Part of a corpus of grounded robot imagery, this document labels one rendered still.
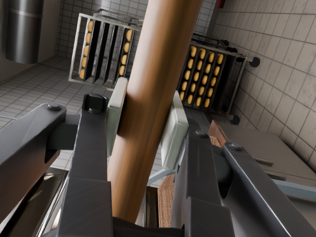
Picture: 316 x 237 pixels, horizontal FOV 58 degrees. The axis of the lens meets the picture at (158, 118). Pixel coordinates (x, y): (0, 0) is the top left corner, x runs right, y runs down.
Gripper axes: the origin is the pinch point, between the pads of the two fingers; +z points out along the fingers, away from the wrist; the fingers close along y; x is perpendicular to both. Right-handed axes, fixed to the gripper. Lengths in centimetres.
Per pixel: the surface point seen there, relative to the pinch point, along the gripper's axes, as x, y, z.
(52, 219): -92, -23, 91
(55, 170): -106, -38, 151
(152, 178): -56, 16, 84
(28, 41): -52, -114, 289
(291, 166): -52, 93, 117
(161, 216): -103, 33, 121
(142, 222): -104, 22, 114
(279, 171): -52, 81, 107
